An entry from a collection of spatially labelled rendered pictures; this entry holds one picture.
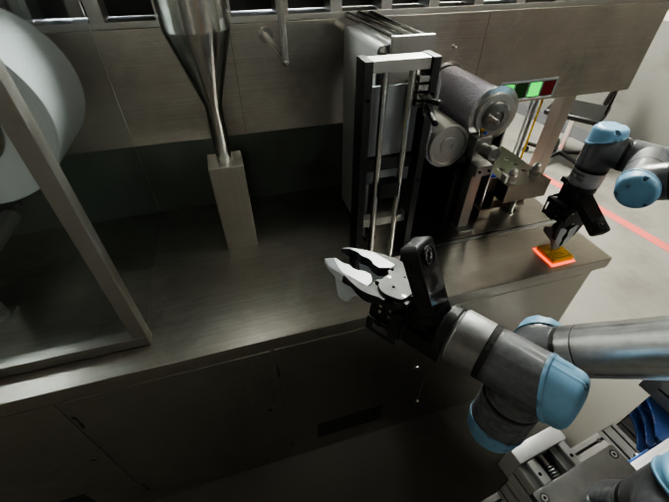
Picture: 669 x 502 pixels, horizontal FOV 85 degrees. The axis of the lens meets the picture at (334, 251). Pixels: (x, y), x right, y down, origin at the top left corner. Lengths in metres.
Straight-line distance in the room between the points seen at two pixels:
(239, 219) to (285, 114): 0.38
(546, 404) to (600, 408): 1.67
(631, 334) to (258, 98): 1.05
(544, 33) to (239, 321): 1.35
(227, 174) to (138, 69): 0.37
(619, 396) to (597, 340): 1.66
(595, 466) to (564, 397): 0.51
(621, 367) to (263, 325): 0.69
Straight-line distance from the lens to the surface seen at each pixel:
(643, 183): 0.94
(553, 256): 1.22
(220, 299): 1.00
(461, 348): 0.48
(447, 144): 1.09
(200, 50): 0.88
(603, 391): 2.22
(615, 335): 0.59
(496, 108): 1.10
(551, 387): 0.48
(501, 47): 1.50
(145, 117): 1.23
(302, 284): 1.00
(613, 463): 1.01
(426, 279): 0.47
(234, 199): 1.04
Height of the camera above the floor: 1.62
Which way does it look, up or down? 41 degrees down
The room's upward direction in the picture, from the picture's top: straight up
